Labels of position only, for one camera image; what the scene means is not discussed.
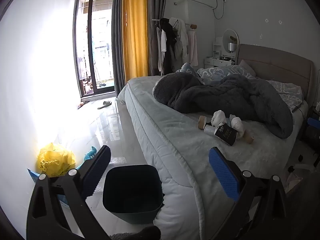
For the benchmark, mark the brown cardboard tape roll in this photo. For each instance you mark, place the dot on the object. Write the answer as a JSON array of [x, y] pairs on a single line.
[[201, 122], [248, 138]]

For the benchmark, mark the yellow plastic bag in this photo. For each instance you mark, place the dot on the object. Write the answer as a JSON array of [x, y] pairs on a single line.
[[56, 158]]

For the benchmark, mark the white hanging garment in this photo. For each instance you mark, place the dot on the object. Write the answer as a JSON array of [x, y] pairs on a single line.
[[182, 40]]

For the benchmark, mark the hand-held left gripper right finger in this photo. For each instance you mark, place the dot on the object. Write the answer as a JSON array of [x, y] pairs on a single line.
[[225, 172]]

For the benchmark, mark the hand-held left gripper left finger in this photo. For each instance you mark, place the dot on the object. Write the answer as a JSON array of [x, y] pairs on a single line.
[[98, 165]]

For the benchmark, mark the round mirror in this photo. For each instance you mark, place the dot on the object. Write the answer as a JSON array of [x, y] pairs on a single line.
[[231, 41]]

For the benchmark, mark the clear plastic bottle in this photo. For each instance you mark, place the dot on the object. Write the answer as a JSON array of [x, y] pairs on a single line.
[[209, 129]]

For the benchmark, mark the grey fluffy slipper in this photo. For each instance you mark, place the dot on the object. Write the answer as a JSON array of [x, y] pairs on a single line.
[[125, 237]]

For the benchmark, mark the pink hanging towel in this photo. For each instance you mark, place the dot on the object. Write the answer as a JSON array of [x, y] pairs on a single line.
[[193, 48]]

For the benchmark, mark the bubble wrap sheet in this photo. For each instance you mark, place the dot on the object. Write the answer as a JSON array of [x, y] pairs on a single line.
[[116, 160]]

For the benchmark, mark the blue patterned quilt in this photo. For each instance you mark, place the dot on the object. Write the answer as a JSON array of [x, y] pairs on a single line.
[[217, 71]]

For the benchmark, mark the black carton box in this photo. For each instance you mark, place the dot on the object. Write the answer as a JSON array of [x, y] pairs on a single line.
[[226, 134]]

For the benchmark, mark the dark framed sliding door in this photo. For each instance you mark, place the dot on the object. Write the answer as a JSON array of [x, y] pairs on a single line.
[[100, 42]]

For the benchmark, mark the grey curtain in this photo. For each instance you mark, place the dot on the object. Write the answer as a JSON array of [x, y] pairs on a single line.
[[156, 2], [117, 30]]

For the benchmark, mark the clothes rack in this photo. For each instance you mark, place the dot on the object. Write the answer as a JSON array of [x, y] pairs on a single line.
[[192, 26]]

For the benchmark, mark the bed with white mattress cover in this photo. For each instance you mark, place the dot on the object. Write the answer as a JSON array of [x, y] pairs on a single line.
[[162, 130]]

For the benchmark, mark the black hanging garment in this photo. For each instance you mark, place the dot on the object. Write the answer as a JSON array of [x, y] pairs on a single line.
[[168, 42]]

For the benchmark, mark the blue snack packet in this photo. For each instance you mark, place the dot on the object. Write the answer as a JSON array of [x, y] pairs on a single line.
[[32, 173]]

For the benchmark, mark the white dressing table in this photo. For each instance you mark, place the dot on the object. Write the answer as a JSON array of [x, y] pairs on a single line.
[[212, 61]]

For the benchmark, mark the yellow curtain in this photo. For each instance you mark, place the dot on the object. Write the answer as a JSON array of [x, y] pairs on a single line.
[[133, 30]]

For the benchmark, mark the beige bed headboard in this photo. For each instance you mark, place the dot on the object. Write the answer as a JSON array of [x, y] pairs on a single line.
[[275, 65]]

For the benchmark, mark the grey patterned pillow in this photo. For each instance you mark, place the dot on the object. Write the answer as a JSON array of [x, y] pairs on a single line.
[[287, 88]]

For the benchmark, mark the dark grey fleece blanket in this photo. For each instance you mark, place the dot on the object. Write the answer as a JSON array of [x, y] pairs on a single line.
[[212, 92]]

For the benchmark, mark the dark teal waste bin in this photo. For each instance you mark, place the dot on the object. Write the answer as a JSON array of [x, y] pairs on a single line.
[[132, 192]]

